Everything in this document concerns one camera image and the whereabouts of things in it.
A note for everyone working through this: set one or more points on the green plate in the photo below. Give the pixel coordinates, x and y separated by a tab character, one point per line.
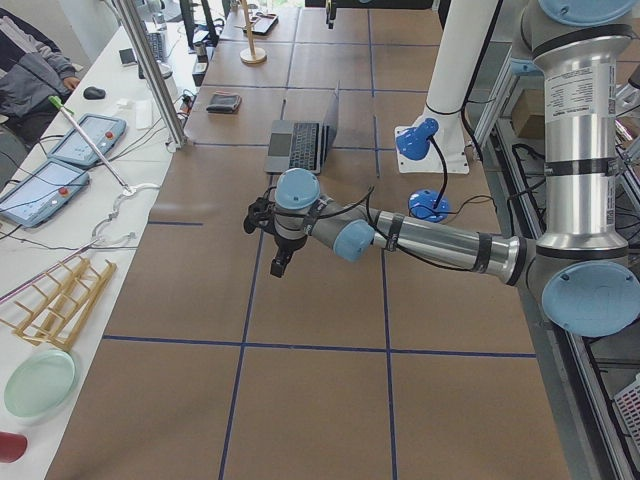
40	384

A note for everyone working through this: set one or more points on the person in grey jacket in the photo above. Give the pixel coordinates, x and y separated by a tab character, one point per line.
33	68

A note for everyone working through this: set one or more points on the smartphone on table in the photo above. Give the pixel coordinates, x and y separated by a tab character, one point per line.
127	57

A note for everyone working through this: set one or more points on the grey laptop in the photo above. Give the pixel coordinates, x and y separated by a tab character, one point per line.
303	144

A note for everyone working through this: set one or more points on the red cup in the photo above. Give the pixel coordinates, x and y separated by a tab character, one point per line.
12	446

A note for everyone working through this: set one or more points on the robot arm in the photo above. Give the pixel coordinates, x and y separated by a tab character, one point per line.
577	269

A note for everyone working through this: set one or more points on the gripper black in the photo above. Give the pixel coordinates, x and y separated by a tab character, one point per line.
287	245
330	13

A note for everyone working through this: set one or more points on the aluminium frame post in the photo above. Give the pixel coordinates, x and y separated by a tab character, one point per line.
151	70

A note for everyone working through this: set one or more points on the cardboard box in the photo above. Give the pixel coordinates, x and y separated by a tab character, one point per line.
527	115

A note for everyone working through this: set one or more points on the black computer mouse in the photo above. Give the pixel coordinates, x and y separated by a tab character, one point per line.
94	93

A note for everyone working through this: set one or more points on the black keyboard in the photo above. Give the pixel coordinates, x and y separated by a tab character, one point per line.
156	41

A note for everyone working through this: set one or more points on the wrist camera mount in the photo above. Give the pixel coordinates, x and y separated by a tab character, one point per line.
260	215

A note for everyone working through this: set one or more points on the grey and pink folded cloth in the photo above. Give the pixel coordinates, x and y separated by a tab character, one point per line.
224	103

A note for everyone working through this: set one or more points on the near teach pendant tablet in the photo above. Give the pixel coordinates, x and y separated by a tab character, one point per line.
42	194

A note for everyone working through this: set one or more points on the white plastic basket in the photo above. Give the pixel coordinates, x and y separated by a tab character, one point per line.
627	402

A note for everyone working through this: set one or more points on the metal rod with green tip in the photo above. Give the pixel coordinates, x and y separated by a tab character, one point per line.
68	114

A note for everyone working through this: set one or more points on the wooden mug tree stand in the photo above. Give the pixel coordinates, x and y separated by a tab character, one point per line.
252	55

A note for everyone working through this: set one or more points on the wooden dish rack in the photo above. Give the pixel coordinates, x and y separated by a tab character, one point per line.
55	307

